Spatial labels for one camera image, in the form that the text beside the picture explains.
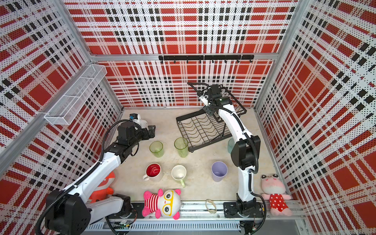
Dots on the black wire dish rack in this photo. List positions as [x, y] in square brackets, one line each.
[205, 127]

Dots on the cream mug green handle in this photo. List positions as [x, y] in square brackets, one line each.
[178, 173]

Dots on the red shark plush toy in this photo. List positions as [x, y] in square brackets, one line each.
[103, 191]

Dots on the red and white mug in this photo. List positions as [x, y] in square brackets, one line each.
[153, 173]

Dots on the pink striped plush doll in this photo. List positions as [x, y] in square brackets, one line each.
[163, 204]

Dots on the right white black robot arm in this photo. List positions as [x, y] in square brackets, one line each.
[245, 153]

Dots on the pink frog plush toy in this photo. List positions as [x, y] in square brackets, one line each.
[275, 192]

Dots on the white square device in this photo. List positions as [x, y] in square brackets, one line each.
[143, 123]

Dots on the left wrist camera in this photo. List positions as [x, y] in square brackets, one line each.
[134, 116]

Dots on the teal plastic cup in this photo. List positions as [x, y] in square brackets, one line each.
[231, 144]

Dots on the black wall hook rail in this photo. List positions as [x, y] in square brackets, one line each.
[236, 57]

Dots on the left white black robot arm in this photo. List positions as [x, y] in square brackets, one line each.
[67, 211]

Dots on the lilac plastic cup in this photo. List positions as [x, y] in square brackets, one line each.
[218, 171]

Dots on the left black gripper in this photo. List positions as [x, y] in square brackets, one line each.
[151, 131]

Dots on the white wire wall basket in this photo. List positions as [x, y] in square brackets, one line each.
[69, 105]

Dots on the short green glass cup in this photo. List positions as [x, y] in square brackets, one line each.
[157, 149]

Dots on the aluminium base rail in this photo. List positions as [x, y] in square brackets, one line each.
[205, 216]

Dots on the tall green glass cup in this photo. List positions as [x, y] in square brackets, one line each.
[181, 145]

